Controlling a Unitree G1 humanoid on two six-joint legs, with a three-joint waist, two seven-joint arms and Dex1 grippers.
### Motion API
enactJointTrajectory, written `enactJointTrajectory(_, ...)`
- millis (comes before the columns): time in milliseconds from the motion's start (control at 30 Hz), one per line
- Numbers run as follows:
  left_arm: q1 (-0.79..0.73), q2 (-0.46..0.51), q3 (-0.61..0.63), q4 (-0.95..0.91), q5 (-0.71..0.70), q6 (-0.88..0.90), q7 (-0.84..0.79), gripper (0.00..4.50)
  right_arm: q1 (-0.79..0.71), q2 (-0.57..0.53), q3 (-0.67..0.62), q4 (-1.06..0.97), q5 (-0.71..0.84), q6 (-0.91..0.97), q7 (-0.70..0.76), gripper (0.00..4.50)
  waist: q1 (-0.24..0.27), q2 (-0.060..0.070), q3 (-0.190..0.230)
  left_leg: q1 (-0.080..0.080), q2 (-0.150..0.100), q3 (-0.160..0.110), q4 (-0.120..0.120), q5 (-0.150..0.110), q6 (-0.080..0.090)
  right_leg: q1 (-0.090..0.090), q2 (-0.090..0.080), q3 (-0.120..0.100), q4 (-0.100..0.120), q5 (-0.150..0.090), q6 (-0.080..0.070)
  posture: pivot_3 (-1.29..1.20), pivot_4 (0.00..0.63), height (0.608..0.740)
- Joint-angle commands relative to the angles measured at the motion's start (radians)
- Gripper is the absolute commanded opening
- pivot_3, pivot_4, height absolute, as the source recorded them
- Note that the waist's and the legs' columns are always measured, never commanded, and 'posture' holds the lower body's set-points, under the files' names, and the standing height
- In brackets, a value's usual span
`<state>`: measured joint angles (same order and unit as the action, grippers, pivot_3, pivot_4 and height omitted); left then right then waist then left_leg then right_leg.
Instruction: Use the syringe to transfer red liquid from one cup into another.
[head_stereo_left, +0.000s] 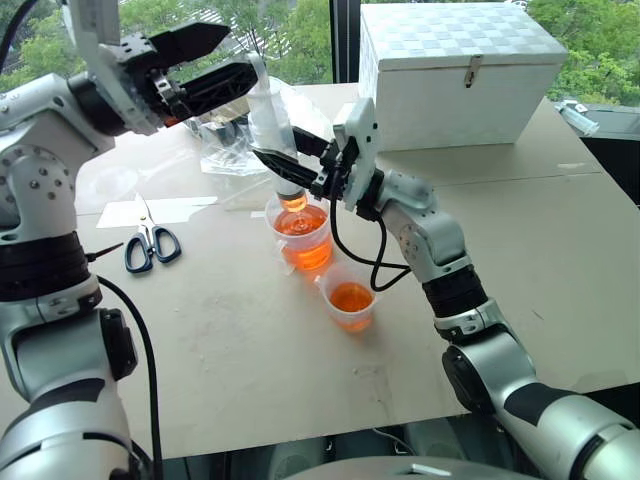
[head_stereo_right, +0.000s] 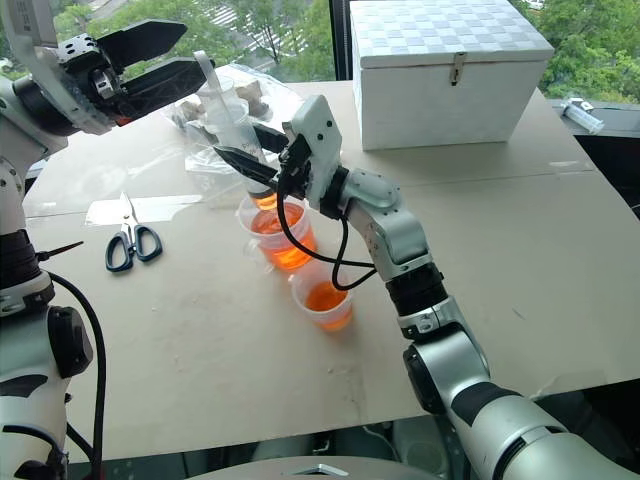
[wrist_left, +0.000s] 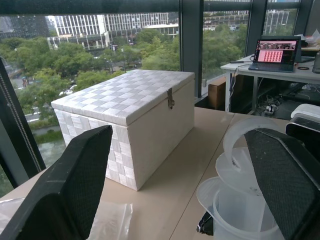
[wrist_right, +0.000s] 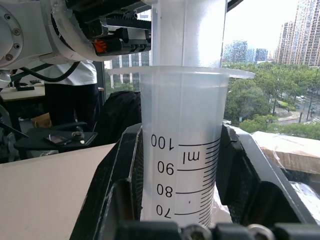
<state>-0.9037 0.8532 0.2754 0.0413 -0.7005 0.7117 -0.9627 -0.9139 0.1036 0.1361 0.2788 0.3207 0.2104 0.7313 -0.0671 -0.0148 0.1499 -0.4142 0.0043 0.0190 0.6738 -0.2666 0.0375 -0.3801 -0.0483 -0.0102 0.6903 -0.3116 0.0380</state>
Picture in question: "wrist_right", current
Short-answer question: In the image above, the translucent plastic syringe barrel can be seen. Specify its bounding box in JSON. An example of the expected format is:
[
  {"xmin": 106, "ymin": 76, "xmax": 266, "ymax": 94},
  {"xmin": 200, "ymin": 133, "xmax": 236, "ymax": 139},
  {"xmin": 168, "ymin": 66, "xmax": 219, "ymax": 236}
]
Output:
[{"xmin": 104, "ymin": 65, "xmax": 256, "ymax": 224}]

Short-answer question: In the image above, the white syringe plunger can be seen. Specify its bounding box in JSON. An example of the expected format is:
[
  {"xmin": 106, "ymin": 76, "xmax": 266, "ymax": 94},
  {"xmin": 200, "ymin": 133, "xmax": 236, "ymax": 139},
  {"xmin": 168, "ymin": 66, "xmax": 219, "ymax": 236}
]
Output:
[{"xmin": 150, "ymin": 0, "xmax": 228, "ymax": 69}]

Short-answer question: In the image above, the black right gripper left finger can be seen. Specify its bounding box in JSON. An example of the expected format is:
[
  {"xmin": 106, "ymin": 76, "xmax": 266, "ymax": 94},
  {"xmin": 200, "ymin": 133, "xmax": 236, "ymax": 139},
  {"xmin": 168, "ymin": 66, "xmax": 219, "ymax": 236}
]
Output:
[{"xmin": 70, "ymin": 122, "xmax": 145, "ymax": 240}]

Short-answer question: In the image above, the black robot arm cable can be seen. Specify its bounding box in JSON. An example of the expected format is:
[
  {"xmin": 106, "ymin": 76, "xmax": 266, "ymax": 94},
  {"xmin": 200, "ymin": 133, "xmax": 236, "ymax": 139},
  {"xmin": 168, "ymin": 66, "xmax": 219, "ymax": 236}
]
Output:
[{"xmin": 19, "ymin": 61, "xmax": 81, "ymax": 83}]

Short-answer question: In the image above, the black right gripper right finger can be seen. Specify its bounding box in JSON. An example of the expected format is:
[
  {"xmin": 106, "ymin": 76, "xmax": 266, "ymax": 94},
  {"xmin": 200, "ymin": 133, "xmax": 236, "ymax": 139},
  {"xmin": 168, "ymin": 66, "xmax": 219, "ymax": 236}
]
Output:
[{"xmin": 215, "ymin": 124, "xmax": 318, "ymax": 226}]

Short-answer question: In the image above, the black tray with tools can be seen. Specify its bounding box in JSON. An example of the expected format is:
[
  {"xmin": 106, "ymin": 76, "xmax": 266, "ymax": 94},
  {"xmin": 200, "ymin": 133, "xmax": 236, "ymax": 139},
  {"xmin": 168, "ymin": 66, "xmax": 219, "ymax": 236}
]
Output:
[{"xmin": 13, "ymin": 121, "xmax": 99, "ymax": 153}]

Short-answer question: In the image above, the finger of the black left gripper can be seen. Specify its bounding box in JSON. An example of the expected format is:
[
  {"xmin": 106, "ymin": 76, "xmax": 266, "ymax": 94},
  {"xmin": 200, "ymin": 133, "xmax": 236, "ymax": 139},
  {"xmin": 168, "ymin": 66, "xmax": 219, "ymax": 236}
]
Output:
[{"xmin": 226, "ymin": 0, "xmax": 246, "ymax": 12}]

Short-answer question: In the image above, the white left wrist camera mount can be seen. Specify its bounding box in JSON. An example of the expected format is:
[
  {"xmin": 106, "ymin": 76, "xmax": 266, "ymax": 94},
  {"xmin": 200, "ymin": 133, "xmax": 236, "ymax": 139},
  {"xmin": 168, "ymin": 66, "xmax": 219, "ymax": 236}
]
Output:
[{"xmin": 49, "ymin": 0, "xmax": 121, "ymax": 63}]

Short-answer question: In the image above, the brown paper bag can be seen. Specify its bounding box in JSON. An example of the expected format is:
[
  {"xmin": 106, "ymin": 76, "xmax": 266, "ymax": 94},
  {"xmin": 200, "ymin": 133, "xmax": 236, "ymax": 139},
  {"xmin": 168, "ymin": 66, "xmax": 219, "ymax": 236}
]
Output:
[{"xmin": 30, "ymin": 112, "xmax": 53, "ymax": 129}]

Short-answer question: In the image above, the dark flat device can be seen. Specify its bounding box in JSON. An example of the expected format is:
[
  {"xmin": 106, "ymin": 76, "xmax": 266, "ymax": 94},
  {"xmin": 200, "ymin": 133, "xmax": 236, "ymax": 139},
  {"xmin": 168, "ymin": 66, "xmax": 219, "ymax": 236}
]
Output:
[{"xmin": 43, "ymin": 134, "xmax": 73, "ymax": 146}]

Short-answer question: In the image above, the person in white shirt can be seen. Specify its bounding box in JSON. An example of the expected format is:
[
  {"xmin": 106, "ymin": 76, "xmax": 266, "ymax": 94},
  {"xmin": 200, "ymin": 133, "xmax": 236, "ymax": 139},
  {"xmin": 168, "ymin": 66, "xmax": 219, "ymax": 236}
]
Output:
[{"xmin": 13, "ymin": 59, "xmax": 101, "ymax": 132}]

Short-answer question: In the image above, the light wooden desk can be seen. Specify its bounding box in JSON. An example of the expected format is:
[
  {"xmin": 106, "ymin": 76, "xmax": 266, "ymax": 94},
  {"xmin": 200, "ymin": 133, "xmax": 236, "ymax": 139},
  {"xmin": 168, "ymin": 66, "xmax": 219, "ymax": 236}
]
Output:
[{"xmin": 0, "ymin": 84, "xmax": 46, "ymax": 102}]

